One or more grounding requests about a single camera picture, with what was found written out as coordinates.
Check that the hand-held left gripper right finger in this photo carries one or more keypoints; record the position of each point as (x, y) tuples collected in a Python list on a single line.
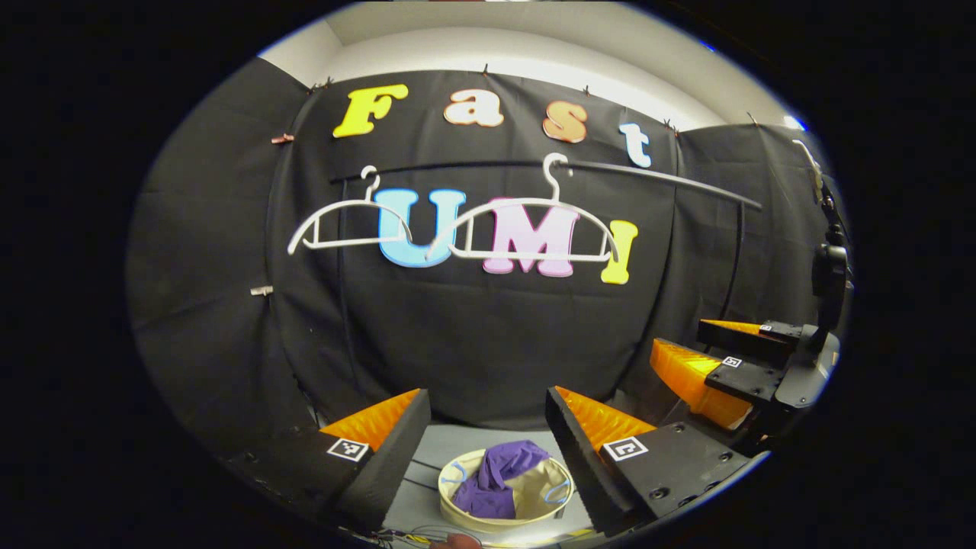
[(579, 457)]

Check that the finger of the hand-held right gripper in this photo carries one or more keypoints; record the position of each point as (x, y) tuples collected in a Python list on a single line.
[(743, 341), (743, 381)]

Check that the small ceiling light panel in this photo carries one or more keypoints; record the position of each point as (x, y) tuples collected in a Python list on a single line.
[(794, 123)]

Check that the black clothes rail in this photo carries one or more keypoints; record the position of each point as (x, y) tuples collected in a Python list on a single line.
[(686, 185)]

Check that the cream round laundry hamper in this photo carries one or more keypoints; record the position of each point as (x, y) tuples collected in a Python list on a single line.
[(534, 488)]

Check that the white plastic hanger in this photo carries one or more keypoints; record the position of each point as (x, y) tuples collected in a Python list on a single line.
[(553, 191), (372, 194)]

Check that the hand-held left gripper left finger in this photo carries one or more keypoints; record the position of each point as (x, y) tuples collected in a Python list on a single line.
[(385, 457)]

